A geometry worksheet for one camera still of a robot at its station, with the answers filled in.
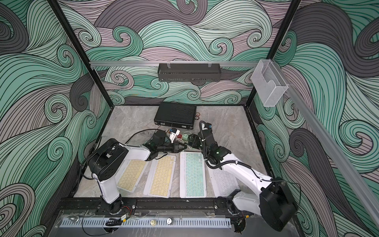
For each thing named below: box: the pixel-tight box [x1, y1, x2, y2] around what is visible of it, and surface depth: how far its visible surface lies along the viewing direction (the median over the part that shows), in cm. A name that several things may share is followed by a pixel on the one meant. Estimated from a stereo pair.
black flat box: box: [153, 101, 197, 130], surface depth 109 cm
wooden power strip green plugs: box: [176, 131, 191, 142], surface depth 94 cm
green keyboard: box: [179, 151, 207, 199], surface depth 82 cm
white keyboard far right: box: [207, 166, 241, 198], surface depth 83 cm
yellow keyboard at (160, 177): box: [143, 155, 177, 198], surface depth 84 cm
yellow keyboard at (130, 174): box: [114, 159, 149, 194], surface depth 85 cm
